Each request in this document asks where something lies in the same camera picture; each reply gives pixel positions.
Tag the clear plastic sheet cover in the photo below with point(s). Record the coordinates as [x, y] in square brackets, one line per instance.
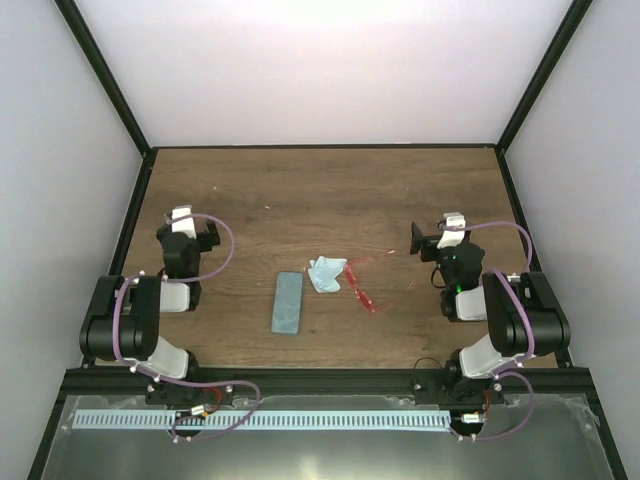
[542, 437]

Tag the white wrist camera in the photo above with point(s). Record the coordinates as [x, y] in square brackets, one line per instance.
[179, 220]
[453, 230]

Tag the black aluminium frame rail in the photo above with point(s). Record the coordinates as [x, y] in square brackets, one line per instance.
[113, 380]

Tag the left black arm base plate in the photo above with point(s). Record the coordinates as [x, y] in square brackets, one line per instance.
[213, 388]

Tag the light blue cleaning cloth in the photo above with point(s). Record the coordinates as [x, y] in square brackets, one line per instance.
[323, 273]

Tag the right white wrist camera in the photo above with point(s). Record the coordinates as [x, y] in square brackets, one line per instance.
[453, 230]

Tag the blue green glasses case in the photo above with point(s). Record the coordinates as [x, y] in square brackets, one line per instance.
[286, 313]

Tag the light blue slotted cable duct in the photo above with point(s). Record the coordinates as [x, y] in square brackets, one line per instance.
[401, 420]

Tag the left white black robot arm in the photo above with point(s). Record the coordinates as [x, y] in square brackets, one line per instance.
[123, 317]

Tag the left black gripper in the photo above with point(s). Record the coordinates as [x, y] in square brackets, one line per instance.
[213, 231]

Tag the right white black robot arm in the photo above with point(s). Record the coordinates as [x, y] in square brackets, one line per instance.
[523, 317]

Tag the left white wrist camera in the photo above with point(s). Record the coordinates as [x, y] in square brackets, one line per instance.
[179, 220]

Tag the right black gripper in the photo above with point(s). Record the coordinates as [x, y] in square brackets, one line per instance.
[419, 240]

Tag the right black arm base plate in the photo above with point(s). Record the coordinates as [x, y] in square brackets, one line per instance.
[444, 384]

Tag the red transparent sunglasses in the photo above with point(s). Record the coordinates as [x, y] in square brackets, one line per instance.
[349, 273]

